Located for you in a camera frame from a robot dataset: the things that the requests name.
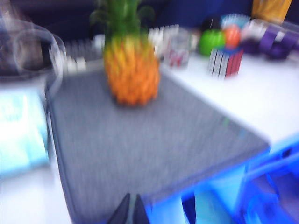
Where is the black ball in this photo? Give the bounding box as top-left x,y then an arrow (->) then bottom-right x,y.
201,17 -> 223,31

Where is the green plastic apple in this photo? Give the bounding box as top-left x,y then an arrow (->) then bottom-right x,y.
198,28 -> 227,57

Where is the yellow snack package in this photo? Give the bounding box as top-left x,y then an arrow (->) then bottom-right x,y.
251,0 -> 293,20

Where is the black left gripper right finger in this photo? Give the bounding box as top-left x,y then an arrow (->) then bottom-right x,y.
134,193 -> 150,224

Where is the grey felt laptop sleeve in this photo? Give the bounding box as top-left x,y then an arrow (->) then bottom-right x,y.
45,67 -> 271,224

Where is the light blue tissue pack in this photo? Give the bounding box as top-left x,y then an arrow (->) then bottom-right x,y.
0,89 -> 50,175

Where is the orange red plastic fruit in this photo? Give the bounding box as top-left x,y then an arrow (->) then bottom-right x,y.
222,25 -> 242,49

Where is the purple object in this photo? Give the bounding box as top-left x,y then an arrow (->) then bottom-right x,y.
242,25 -> 298,60

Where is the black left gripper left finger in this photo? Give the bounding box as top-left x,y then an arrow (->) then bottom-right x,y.
105,193 -> 131,224

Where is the light blue round object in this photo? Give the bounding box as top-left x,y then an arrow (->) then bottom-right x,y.
220,13 -> 250,29

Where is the white coiled cable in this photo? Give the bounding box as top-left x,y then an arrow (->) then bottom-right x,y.
13,27 -> 65,96

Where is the clear glass jar red ribbon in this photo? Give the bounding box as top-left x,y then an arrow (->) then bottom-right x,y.
163,31 -> 192,70

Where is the Rubik's cube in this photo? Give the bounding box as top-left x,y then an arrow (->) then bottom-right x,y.
207,45 -> 245,80

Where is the plastic pineapple with green crown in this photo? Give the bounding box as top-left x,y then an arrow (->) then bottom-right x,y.
89,0 -> 162,107

